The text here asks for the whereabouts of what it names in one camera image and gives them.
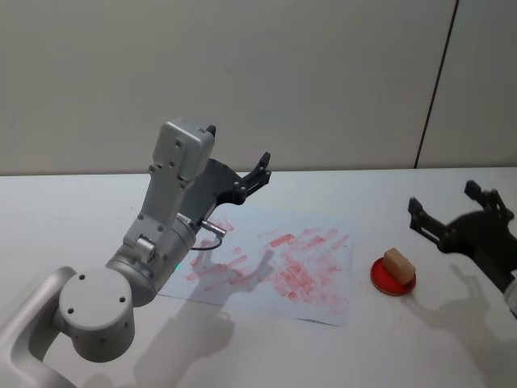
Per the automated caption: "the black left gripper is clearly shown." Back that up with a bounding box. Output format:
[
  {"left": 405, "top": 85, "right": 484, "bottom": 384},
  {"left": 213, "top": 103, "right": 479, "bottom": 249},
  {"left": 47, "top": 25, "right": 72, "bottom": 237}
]
[{"left": 176, "top": 124, "right": 272, "bottom": 228}]

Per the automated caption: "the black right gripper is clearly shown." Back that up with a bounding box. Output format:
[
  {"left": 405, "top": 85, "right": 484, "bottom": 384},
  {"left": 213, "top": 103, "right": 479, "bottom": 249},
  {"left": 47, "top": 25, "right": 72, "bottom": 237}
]
[{"left": 407, "top": 179, "right": 517, "bottom": 293}]

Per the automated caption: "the small wooden stamp block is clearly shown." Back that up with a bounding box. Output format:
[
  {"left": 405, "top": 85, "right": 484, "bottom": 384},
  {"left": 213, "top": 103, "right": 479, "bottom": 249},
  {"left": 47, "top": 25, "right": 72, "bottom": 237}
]
[{"left": 382, "top": 247, "right": 417, "bottom": 289}]

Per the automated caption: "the round red ink dish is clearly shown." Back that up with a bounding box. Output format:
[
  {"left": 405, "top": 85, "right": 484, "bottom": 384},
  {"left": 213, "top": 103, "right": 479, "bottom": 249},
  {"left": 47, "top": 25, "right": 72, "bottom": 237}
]
[{"left": 369, "top": 255, "right": 418, "bottom": 299}]

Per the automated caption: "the white paper with red marks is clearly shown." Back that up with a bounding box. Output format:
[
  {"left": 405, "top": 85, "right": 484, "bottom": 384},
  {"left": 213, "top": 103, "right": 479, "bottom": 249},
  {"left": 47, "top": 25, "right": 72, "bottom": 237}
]
[{"left": 156, "top": 205, "right": 357, "bottom": 328}]

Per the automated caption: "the thin dark cable, silver plug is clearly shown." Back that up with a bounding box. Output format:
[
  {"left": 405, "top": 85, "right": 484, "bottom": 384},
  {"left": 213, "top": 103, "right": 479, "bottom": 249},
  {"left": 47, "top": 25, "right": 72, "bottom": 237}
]
[{"left": 188, "top": 218, "right": 236, "bottom": 252}]

